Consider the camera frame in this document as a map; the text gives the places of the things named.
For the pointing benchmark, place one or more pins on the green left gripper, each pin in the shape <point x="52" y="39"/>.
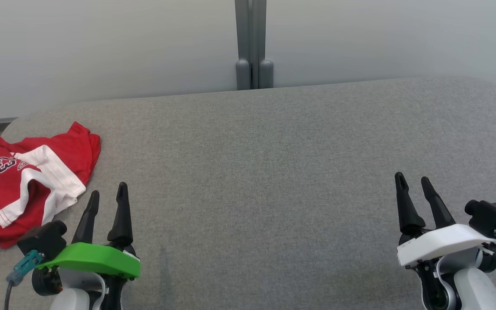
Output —
<point x="93" y="258"/>

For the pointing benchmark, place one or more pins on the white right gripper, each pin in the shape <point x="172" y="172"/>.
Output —
<point x="437" y="243"/>

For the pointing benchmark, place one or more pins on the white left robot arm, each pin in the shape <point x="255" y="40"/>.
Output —
<point x="73" y="297"/>

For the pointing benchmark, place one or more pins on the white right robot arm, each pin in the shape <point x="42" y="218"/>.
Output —
<point x="474" y="288"/>

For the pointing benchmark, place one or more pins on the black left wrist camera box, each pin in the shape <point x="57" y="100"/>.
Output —
<point x="43" y="239"/>

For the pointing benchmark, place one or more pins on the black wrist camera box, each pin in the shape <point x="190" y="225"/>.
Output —
<point x="43" y="239"/>
<point x="491" y="217"/>

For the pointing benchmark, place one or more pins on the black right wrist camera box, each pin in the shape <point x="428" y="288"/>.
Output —
<point x="491" y="217"/>

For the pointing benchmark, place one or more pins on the grey double partition post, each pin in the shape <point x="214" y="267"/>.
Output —
<point x="254" y="43"/>

